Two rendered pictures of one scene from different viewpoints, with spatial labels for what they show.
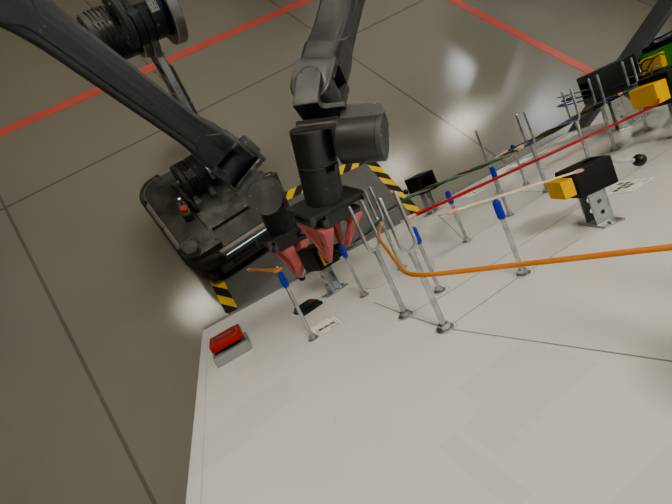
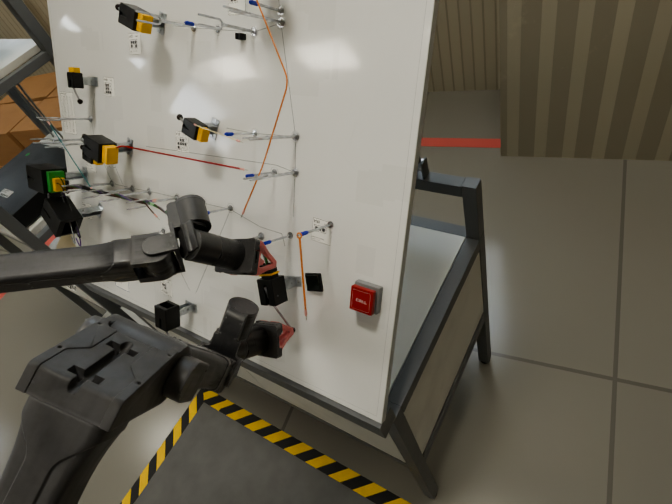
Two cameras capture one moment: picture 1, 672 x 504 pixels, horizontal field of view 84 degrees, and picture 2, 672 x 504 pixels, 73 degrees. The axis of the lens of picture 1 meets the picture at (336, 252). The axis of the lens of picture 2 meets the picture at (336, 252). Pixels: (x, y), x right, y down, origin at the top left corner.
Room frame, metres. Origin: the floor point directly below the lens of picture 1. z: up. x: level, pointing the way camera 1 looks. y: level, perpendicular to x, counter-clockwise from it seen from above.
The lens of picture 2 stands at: (0.27, 0.68, 1.83)
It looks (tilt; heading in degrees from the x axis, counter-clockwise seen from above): 47 degrees down; 260
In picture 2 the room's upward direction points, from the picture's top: 24 degrees counter-clockwise
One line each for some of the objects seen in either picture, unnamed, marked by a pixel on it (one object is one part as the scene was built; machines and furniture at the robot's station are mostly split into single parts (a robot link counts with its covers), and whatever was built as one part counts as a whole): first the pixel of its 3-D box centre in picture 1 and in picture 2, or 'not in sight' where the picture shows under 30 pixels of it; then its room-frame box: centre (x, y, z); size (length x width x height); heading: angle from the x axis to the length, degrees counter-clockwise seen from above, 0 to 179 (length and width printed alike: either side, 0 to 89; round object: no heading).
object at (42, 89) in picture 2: not in sight; (65, 122); (1.26, -3.73, 0.25); 1.42 x 1.05 x 0.49; 130
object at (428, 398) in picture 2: not in sight; (292, 291); (0.29, -0.38, 0.60); 1.17 x 0.58 x 0.40; 122
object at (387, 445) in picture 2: not in sight; (311, 398); (0.40, 0.01, 0.60); 0.55 x 0.03 x 0.39; 122
